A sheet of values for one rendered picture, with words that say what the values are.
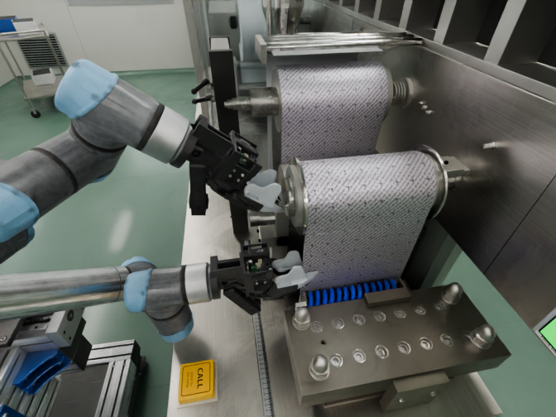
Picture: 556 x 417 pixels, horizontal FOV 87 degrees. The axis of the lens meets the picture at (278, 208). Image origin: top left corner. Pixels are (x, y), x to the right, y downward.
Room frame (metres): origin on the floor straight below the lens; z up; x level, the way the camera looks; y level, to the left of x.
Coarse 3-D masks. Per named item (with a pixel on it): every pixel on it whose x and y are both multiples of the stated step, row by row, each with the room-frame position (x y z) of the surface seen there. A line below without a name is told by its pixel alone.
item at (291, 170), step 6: (432, 162) 0.46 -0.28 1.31; (288, 168) 0.47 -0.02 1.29; (294, 168) 0.44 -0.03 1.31; (288, 174) 0.46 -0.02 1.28; (294, 174) 0.42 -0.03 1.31; (294, 180) 0.42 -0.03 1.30; (438, 180) 0.43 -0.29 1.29; (294, 186) 0.41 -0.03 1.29; (300, 186) 0.40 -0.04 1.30; (438, 186) 0.43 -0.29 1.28; (300, 192) 0.39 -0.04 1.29; (438, 192) 0.42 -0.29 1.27; (300, 198) 0.39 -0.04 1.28; (300, 204) 0.38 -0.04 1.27; (300, 210) 0.38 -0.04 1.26; (300, 216) 0.38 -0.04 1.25; (294, 222) 0.40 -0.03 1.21; (300, 222) 0.38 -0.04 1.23
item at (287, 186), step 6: (282, 180) 0.46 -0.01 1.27; (288, 180) 0.43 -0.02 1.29; (282, 186) 0.46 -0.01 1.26; (288, 186) 0.42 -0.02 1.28; (282, 192) 0.45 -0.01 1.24; (288, 192) 0.41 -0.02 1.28; (294, 192) 0.41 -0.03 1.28; (282, 198) 0.45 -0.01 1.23; (288, 198) 0.40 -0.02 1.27; (294, 198) 0.40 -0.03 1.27; (288, 204) 0.40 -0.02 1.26; (294, 204) 0.40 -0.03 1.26; (288, 210) 0.40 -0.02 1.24; (294, 210) 0.40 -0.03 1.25; (288, 216) 0.40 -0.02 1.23; (294, 216) 0.41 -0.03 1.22
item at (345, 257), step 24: (312, 240) 0.38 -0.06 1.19; (336, 240) 0.38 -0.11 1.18; (360, 240) 0.39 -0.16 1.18; (384, 240) 0.40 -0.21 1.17; (408, 240) 0.41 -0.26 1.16; (312, 264) 0.38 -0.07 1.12; (336, 264) 0.39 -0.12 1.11; (360, 264) 0.39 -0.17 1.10; (384, 264) 0.40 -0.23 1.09; (312, 288) 0.38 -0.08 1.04
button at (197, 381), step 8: (208, 360) 0.27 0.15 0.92; (184, 368) 0.26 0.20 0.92; (192, 368) 0.26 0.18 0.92; (200, 368) 0.26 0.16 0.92; (208, 368) 0.26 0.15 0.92; (184, 376) 0.24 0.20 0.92; (192, 376) 0.24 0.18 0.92; (200, 376) 0.24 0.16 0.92; (208, 376) 0.24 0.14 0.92; (184, 384) 0.23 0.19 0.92; (192, 384) 0.23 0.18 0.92; (200, 384) 0.23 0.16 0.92; (208, 384) 0.23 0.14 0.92; (184, 392) 0.21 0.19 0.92; (192, 392) 0.21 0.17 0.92; (200, 392) 0.21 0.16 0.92; (208, 392) 0.21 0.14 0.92; (184, 400) 0.20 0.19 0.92; (192, 400) 0.20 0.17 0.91
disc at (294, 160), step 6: (294, 156) 0.46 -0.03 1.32; (294, 162) 0.46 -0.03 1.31; (300, 168) 0.42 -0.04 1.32; (300, 174) 0.41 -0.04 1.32; (300, 180) 0.40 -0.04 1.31; (306, 192) 0.38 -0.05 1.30; (306, 198) 0.38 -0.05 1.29; (306, 204) 0.37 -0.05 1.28; (306, 210) 0.37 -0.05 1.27; (306, 216) 0.36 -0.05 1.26; (306, 222) 0.36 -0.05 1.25; (300, 228) 0.38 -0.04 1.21; (306, 228) 0.37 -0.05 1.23; (300, 234) 0.38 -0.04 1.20
